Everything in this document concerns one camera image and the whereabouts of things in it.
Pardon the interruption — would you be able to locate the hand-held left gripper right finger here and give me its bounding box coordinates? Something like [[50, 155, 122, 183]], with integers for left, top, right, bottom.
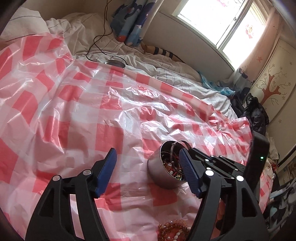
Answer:
[[179, 148, 270, 241]]

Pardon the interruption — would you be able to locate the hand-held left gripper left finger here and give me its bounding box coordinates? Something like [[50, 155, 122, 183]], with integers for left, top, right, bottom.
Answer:
[[25, 148, 117, 241]]

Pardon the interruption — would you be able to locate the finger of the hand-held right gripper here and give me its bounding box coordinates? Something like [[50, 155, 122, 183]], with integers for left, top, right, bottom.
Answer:
[[203, 161, 235, 180], [188, 148, 247, 174]]

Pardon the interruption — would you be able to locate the dark red beaded bracelet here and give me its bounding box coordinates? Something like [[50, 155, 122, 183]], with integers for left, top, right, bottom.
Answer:
[[162, 161, 183, 180]]

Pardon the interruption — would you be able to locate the round metal tin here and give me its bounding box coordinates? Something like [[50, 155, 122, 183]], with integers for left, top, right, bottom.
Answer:
[[147, 140, 192, 190]]

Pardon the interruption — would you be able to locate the thin silver bangle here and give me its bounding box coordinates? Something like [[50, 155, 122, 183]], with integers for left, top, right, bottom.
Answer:
[[170, 140, 192, 151]]

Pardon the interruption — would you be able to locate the black jacket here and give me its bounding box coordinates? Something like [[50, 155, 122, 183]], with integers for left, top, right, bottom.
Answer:
[[231, 93, 270, 137]]

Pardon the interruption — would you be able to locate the heap of clothes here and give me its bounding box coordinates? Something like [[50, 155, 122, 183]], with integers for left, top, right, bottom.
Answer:
[[264, 137, 296, 234]]

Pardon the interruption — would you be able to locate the tree print panel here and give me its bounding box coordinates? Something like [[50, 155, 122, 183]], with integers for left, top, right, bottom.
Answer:
[[251, 38, 296, 126]]

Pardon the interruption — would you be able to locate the blue plastic bag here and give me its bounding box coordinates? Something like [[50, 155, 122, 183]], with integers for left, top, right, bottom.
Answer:
[[200, 74, 236, 96]]

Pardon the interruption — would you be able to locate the red white checked plastic sheet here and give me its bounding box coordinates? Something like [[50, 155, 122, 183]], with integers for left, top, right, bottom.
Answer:
[[0, 32, 275, 241]]

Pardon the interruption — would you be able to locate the white striped duvet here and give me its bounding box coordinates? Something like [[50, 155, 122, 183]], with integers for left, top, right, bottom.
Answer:
[[45, 13, 238, 121]]

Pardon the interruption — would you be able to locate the pink cartoon curtain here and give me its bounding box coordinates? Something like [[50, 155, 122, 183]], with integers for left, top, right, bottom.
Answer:
[[232, 9, 281, 91]]

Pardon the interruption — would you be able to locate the round grey device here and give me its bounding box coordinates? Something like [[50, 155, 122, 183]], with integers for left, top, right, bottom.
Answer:
[[104, 60, 126, 68]]

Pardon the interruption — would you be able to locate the striped plush toy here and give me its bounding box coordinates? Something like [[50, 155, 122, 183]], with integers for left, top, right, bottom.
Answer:
[[141, 42, 185, 63]]

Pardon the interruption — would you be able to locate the pink cartoon window sticker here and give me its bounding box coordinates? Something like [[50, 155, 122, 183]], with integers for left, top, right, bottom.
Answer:
[[244, 23, 258, 39]]

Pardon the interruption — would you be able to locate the window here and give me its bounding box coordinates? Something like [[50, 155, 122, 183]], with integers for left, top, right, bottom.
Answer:
[[171, 0, 273, 54]]

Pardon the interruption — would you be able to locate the blue cartoon curtain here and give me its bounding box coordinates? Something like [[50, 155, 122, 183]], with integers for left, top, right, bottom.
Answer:
[[111, 0, 158, 47]]

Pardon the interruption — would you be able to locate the white pillow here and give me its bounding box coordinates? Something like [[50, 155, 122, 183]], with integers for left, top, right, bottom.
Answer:
[[0, 6, 49, 42]]

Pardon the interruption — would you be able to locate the black cable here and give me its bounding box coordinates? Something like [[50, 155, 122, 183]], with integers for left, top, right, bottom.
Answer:
[[85, 0, 126, 67]]

